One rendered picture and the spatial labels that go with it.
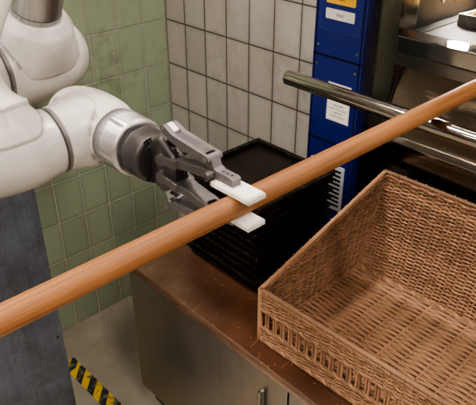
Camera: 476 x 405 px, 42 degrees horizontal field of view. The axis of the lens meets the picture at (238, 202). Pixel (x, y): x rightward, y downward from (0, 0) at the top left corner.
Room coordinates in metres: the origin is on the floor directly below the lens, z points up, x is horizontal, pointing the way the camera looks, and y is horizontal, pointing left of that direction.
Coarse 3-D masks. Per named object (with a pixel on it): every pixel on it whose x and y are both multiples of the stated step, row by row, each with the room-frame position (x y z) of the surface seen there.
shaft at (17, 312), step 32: (448, 96) 0.98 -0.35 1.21; (384, 128) 0.85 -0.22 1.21; (320, 160) 0.75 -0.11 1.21; (288, 192) 0.70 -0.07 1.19; (192, 224) 0.59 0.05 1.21; (224, 224) 0.63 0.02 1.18; (128, 256) 0.53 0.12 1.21; (160, 256) 0.56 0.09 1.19; (32, 288) 0.47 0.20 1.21; (64, 288) 0.48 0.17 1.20; (96, 288) 0.50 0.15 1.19; (0, 320) 0.43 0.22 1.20; (32, 320) 0.45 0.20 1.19
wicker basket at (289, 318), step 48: (384, 192) 1.37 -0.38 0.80; (432, 192) 1.30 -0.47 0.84; (336, 240) 1.26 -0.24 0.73; (384, 240) 1.33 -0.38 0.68; (432, 240) 1.25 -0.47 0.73; (288, 288) 1.13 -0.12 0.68; (384, 288) 1.24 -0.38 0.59; (432, 288) 1.20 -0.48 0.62; (288, 336) 1.01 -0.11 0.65; (336, 336) 0.92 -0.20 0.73; (384, 336) 1.07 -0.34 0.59; (432, 336) 1.07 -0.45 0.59; (336, 384) 0.91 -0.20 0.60; (384, 384) 0.84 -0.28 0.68; (432, 384) 0.93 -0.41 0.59
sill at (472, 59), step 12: (408, 36) 1.44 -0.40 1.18; (420, 36) 1.44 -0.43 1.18; (432, 36) 1.44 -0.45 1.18; (396, 48) 1.45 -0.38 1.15; (408, 48) 1.43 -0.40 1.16; (420, 48) 1.41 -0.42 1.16; (432, 48) 1.38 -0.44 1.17; (444, 48) 1.36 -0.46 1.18; (456, 48) 1.35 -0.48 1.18; (468, 48) 1.35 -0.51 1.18; (432, 60) 1.38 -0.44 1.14; (444, 60) 1.36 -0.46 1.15; (456, 60) 1.34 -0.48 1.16; (468, 60) 1.32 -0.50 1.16
